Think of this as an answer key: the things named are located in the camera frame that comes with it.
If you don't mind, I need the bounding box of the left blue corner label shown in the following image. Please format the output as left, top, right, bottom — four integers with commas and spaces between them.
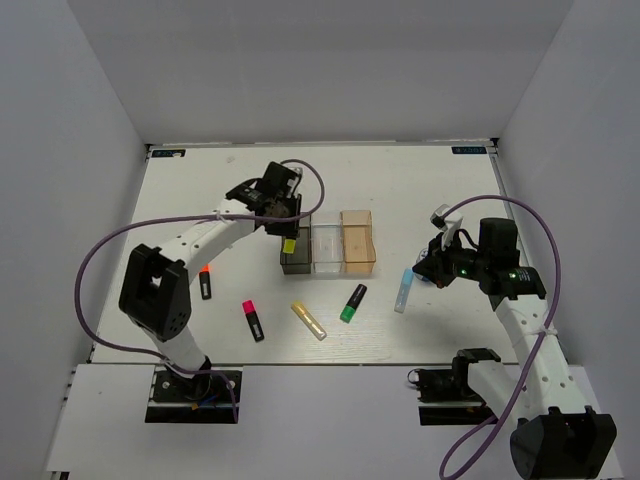
151, 149, 186, 158

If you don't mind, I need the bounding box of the dark grey plastic container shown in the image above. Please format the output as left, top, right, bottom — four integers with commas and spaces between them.
280, 217, 312, 275

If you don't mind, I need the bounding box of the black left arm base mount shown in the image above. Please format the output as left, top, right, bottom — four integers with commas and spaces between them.
144, 369, 242, 425

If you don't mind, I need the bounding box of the yellow cap black highlighter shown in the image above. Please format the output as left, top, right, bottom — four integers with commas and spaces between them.
281, 238, 296, 255

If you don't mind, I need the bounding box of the right blue corner label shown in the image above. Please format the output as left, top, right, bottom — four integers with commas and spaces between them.
451, 146, 487, 155

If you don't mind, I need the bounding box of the pink cap black highlighter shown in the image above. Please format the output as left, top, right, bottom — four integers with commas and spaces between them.
242, 300, 265, 342

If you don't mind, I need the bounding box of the blue corner label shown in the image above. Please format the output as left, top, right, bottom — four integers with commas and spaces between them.
151, 149, 186, 158
451, 146, 487, 155

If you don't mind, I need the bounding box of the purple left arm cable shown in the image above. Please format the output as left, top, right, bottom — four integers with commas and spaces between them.
74, 158, 326, 424

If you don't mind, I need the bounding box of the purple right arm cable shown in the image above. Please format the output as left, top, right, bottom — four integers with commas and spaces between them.
438, 194, 560, 480

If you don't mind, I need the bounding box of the orange cap black highlighter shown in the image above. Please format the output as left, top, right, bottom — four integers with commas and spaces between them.
199, 264, 212, 300

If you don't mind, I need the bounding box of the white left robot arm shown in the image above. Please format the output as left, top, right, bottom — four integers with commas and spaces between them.
118, 160, 302, 399

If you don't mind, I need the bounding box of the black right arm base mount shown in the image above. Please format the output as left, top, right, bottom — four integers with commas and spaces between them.
407, 348, 501, 426

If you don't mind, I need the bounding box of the yellow translucent glue stick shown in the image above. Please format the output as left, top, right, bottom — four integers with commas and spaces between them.
291, 302, 327, 341

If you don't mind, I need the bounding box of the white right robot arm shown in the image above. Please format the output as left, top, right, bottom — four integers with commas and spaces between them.
413, 214, 617, 479

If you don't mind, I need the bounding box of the orange translucent plastic container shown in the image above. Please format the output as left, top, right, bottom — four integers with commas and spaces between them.
340, 210, 376, 276

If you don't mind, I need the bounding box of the green cap black highlighter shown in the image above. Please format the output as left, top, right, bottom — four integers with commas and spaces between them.
340, 284, 367, 323

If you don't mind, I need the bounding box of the blue translucent glue stick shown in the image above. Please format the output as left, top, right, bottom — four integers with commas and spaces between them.
394, 268, 414, 314

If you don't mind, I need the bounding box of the clear plastic container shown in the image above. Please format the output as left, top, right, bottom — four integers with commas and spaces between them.
311, 211, 344, 278

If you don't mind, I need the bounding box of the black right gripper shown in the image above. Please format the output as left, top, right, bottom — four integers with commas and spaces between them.
413, 229, 489, 288

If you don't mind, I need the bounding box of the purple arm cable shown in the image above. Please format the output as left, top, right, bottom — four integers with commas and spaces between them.
74, 158, 326, 424
438, 194, 560, 480

